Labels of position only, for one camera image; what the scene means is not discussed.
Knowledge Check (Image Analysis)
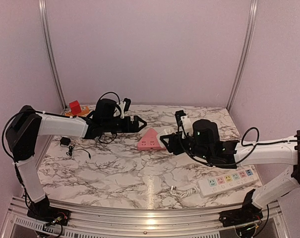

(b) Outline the red cube socket adapter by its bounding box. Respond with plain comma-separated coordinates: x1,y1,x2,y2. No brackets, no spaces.
69,100,82,115

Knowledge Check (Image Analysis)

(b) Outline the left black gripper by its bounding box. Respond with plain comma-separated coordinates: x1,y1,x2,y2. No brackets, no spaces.
103,116,147,133

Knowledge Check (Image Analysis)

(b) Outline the white bundled strip cable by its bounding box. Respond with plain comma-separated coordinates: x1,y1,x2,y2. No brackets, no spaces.
169,186,201,198

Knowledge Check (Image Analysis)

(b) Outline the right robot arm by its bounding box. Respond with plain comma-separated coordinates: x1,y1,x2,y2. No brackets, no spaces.
160,118,300,227

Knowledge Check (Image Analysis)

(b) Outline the aluminium frame post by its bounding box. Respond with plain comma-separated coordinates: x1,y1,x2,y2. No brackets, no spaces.
39,0,67,110
226,0,258,112

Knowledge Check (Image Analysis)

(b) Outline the black power adapter with cable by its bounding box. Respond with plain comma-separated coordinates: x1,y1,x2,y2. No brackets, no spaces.
60,137,91,159

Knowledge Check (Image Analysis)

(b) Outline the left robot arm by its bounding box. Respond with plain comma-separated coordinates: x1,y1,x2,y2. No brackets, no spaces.
1,95,147,221

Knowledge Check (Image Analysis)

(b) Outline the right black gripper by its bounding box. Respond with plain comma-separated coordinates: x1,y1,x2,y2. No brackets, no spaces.
161,131,212,162

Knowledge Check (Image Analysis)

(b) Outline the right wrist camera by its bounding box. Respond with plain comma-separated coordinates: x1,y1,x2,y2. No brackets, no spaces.
175,110,193,139

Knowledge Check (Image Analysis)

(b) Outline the white multicolour power strip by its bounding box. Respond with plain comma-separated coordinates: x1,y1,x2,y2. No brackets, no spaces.
197,168,259,198

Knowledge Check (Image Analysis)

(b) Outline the white cube socket adapter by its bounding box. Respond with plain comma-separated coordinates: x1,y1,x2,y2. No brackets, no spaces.
158,126,175,137

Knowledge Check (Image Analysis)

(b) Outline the aluminium front rail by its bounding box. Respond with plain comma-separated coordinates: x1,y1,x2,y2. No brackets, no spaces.
0,197,291,238

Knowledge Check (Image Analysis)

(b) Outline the right aluminium frame post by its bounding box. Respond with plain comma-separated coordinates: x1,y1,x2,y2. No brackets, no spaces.
226,0,258,112

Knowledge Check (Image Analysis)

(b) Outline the orange power strip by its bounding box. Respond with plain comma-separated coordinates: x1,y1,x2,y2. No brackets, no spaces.
64,106,90,117

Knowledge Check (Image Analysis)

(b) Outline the pink triangular power strip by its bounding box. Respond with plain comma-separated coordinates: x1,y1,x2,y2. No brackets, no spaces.
137,128,165,151

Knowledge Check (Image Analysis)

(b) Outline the white orange-strip cable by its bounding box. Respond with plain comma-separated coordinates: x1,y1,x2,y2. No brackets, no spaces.
89,99,128,112

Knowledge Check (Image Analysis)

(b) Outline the left aluminium frame post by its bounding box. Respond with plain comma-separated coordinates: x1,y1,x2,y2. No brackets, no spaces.
39,0,67,110

